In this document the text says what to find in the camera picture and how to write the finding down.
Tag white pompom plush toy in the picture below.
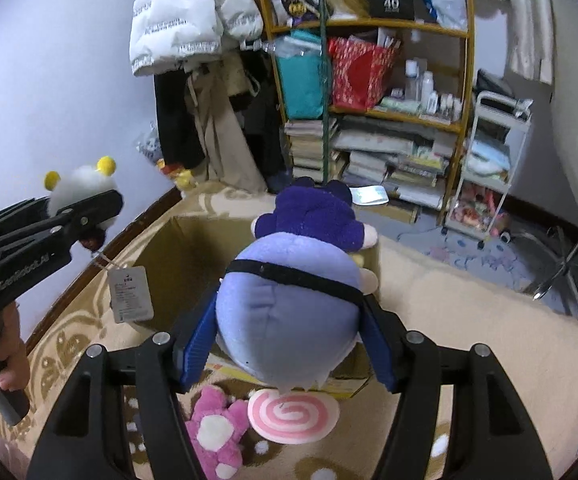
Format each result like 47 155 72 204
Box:
44 156 116 252

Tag pink swirl roll plush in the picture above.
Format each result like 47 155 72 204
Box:
248 389 340 445

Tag purple lavender plush doll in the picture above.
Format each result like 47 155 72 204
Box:
215 178 379 391

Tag person's left hand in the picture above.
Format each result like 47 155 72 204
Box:
0 302 30 391

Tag white paper hang tag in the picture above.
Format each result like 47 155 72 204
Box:
108 266 155 324

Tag snack bags on floor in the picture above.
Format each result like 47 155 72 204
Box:
135 122 197 198

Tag pink bear plush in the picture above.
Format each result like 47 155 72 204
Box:
185 386 250 479

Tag printed cardboard box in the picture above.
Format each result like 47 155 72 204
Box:
135 216 379 398

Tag beige trench coat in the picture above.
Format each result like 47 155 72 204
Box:
186 51 267 194

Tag white puffer jacket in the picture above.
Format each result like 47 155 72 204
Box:
129 0 263 77

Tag stack of books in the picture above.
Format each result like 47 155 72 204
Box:
283 115 455 211

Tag teal bag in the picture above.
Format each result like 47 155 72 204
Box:
274 29 324 120

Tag white rolling cart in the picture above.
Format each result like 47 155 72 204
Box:
443 91 533 249

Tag red gift bag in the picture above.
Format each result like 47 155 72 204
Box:
328 37 401 110

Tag wooden shelf unit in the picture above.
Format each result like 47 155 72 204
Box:
253 0 477 226

